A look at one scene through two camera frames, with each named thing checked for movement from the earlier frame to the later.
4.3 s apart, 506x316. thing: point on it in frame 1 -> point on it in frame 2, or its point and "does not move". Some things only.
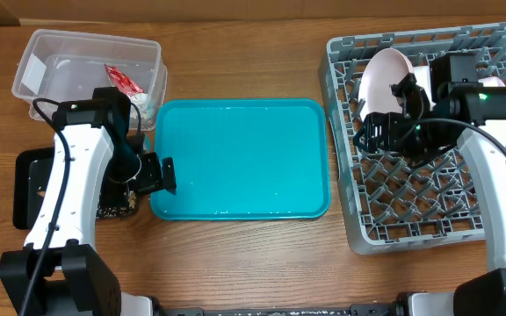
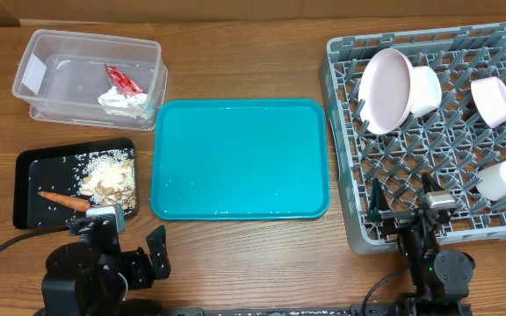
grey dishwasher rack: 389,203 does not move
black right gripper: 390,122 -> 400,217
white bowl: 422,79 does not move
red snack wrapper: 122,81 does not move
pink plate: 383,68 does not move
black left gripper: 153,180 -> 140,276
